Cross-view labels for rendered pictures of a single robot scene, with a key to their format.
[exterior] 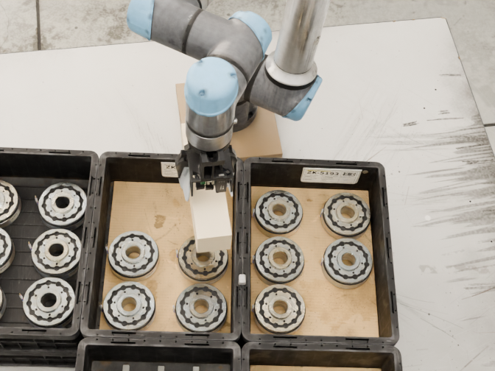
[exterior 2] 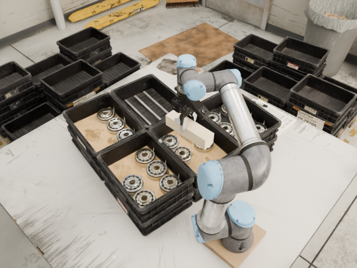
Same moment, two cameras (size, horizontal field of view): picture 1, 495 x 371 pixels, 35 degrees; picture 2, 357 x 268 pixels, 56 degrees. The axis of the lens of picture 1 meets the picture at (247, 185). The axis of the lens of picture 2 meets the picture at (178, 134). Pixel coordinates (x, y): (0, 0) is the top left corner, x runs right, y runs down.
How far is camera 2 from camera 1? 1.71 m
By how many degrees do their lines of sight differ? 71
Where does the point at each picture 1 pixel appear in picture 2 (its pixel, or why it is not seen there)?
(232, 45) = (192, 73)
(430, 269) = (101, 234)
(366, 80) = not seen: outside the picture
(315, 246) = (148, 185)
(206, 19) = (208, 75)
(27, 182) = not seen: hidden behind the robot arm
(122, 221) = (218, 151)
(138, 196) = not seen: hidden behind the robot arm
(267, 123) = (213, 243)
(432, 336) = (87, 209)
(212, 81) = (184, 56)
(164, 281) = (188, 145)
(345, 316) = (121, 171)
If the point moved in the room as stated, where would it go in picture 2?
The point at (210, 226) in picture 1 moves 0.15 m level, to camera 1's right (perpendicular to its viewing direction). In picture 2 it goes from (173, 113) to (145, 125)
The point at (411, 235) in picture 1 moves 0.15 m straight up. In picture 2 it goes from (117, 242) to (112, 226)
